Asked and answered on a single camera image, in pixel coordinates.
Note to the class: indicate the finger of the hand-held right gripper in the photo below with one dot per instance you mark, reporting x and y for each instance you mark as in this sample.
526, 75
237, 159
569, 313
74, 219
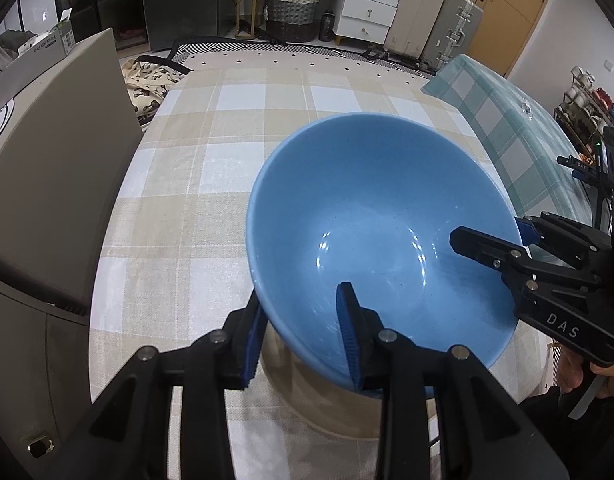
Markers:
562, 235
482, 247

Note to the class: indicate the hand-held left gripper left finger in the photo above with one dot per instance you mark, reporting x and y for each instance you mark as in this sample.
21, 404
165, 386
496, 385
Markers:
249, 350

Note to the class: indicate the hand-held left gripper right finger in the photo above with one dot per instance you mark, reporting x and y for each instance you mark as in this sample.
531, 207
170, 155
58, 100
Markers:
348, 330

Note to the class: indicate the cream plate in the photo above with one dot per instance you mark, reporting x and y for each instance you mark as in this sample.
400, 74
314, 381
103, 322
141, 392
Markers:
307, 400

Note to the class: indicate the light blue bowl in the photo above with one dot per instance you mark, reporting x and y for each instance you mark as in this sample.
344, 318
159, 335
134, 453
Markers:
367, 195

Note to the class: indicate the person's right hand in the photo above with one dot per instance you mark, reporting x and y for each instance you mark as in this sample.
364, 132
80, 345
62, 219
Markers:
572, 375

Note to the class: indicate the black tripod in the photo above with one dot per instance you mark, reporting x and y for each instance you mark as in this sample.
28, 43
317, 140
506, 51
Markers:
602, 207

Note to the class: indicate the teal checked tablecloth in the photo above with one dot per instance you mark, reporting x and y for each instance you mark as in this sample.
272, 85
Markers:
517, 160

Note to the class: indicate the person's dark clothing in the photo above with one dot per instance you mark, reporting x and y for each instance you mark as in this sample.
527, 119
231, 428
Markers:
562, 440

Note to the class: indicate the plastic wrapped white item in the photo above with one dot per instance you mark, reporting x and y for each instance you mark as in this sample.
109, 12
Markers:
527, 108

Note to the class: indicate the shoe rack with shoes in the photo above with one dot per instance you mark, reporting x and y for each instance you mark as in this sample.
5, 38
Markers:
592, 105

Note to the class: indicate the silver suitcase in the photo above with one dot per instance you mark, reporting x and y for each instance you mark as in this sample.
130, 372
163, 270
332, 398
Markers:
454, 30

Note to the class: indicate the grey cabinet with latch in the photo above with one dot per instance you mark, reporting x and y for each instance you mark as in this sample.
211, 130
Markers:
32, 385

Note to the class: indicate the wooden door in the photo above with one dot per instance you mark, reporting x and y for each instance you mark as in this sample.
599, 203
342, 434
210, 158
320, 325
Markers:
522, 10

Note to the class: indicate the beige suitcase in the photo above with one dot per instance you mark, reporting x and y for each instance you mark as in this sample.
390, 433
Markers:
417, 15

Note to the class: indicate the white desk with drawers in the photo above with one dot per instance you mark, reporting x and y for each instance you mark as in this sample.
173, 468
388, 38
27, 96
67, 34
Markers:
369, 10

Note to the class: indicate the black and white rug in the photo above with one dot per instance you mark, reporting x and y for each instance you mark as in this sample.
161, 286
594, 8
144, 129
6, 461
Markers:
297, 55

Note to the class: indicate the dark water bottle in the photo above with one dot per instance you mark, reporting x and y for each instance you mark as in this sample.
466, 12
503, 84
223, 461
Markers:
327, 25

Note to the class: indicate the patterned cloth bag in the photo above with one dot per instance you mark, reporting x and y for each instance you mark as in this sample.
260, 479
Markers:
149, 85

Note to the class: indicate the woven laundry basket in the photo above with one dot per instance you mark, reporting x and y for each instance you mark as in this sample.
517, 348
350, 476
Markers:
293, 10

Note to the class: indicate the dark grey fridge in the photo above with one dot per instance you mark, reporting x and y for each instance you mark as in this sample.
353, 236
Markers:
182, 0

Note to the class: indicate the dark glass cabinet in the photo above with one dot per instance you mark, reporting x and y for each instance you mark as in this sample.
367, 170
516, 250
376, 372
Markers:
102, 0

